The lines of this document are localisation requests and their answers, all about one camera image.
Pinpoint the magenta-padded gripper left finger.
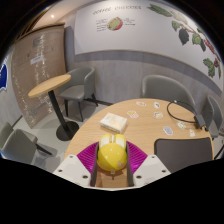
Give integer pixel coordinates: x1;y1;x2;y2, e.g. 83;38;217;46
52;141;100;188

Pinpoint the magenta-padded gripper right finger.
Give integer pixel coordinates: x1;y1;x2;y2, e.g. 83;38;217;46
125;140;172;188

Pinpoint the dark grey mouse pad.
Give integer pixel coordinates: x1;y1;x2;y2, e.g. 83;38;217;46
153;136;215;175

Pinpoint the brown printed wall board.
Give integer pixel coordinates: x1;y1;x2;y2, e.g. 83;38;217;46
10;23;68;130

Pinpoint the black looped cable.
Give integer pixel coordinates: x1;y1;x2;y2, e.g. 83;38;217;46
166;99;202;125

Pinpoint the round wooden high table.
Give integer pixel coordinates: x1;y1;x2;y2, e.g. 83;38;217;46
27;73;80;142

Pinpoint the grey upholstered armchair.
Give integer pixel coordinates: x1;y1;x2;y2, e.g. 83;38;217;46
199;93;224;140
0;121;55;165
58;66;100;123
141;74;197;108

